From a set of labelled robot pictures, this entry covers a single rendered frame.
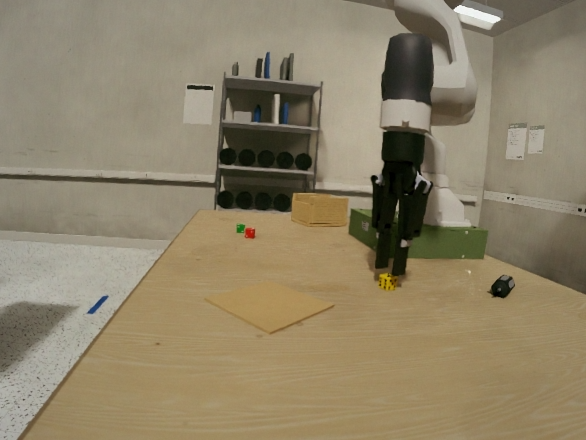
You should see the tan flat mat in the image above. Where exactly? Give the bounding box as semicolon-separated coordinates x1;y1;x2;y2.
204;281;334;335

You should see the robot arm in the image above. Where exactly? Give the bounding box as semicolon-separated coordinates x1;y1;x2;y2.
379;0;478;227

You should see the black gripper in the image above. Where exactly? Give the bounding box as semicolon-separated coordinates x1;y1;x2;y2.
371;131;433;276

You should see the small wooden crate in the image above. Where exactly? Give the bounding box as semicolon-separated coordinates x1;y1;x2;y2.
291;193;345;227

